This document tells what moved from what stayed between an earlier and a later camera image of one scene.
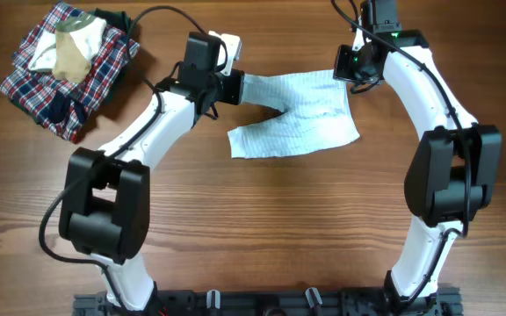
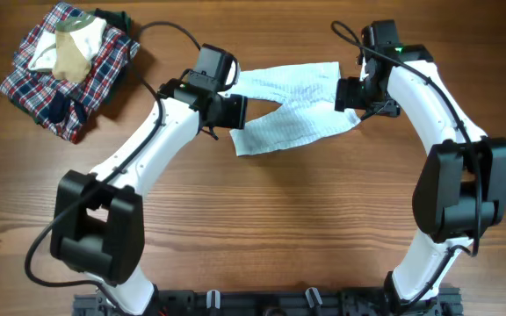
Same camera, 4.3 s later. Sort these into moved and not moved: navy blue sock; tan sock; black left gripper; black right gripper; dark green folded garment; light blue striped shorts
Moved: black right gripper; black left gripper; light blue striped shorts
Not moved: dark green folded garment; tan sock; navy blue sock
